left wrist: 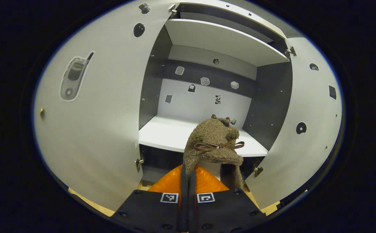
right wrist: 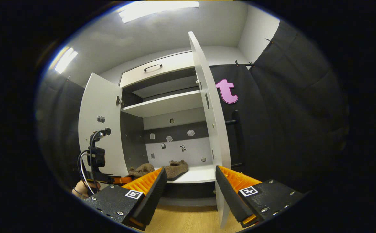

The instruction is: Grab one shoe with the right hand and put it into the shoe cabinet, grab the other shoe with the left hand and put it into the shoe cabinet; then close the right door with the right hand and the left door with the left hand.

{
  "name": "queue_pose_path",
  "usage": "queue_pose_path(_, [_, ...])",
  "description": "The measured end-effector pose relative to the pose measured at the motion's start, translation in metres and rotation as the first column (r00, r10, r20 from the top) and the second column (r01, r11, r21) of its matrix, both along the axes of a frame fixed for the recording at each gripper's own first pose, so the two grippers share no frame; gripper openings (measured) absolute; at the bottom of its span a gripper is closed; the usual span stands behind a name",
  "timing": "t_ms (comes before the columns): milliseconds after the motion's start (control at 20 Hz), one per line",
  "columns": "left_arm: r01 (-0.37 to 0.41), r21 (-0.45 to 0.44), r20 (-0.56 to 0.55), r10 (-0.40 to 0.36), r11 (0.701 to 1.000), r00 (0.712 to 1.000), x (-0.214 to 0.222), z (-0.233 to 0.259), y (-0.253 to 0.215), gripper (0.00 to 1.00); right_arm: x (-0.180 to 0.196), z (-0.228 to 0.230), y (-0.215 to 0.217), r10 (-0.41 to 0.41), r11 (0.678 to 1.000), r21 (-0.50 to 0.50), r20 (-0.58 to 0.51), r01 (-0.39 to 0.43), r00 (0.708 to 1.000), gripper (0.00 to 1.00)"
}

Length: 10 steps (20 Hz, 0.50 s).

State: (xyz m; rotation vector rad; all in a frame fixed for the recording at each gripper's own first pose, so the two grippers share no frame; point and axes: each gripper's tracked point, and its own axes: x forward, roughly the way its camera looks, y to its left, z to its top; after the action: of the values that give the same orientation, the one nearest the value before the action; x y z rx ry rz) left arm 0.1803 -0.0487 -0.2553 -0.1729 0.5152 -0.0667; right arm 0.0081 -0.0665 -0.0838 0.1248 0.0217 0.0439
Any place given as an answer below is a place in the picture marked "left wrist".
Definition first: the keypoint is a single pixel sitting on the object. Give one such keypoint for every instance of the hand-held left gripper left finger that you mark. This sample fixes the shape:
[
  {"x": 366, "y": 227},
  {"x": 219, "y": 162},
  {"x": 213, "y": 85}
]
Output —
[{"x": 183, "y": 210}]

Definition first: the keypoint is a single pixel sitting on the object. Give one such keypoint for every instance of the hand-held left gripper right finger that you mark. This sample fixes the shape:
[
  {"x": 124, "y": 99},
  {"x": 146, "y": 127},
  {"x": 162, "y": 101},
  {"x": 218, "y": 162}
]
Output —
[{"x": 192, "y": 210}]

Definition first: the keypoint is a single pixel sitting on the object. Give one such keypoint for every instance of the white cabinet door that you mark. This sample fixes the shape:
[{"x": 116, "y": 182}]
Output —
[
  {"x": 304, "y": 97},
  {"x": 110, "y": 113}
]

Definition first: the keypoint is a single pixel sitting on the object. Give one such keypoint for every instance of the brown fuzzy shoe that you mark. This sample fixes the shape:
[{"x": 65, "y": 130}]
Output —
[{"x": 212, "y": 132}]

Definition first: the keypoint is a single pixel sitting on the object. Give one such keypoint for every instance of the white cabinet shelf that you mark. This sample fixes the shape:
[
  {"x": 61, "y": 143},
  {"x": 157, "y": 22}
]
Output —
[{"x": 220, "y": 38}]

